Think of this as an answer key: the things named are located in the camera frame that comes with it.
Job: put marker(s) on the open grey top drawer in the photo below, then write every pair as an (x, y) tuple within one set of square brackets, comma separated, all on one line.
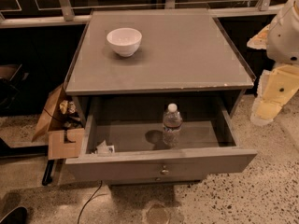
[(206, 143)]

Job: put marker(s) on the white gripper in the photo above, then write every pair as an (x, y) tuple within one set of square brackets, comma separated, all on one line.
[(284, 39)]

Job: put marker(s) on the crumpled white paper scrap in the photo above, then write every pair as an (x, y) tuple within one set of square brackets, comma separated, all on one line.
[(104, 148)]

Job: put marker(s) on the metal window railing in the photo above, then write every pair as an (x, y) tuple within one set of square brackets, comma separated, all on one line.
[(37, 13)]

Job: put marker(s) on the brown cardboard box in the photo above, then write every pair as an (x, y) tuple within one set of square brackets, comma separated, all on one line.
[(62, 142)]

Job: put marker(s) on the grey wooden nightstand cabinet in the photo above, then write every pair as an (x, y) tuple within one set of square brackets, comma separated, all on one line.
[(183, 53)]

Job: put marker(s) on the black shoe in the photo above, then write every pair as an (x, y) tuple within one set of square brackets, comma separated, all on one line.
[(16, 216)]

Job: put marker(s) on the black bar on floor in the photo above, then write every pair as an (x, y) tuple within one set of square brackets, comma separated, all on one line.
[(47, 174)]

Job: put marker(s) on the clear plastic water bottle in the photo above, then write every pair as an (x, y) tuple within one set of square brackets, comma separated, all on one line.
[(172, 121)]

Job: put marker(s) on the white ceramic bowl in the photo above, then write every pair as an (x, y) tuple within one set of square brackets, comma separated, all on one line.
[(124, 41)]

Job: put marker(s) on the brass drawer knob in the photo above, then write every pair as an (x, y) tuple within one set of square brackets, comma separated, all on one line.
[(164, 170)]

